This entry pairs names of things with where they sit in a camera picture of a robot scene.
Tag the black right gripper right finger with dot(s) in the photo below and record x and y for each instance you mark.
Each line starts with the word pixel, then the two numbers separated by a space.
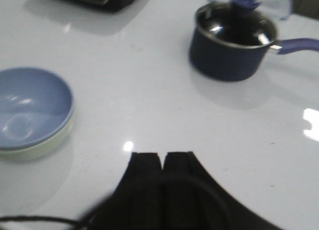
pixel 193 200

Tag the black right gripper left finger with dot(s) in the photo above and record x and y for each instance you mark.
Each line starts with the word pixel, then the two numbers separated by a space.
pixel 136 204

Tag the blue bowl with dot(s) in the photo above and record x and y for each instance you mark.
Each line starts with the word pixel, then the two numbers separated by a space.
pixel 34 105

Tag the blue saucepan with lid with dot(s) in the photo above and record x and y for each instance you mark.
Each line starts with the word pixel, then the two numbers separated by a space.
pixel 231 38

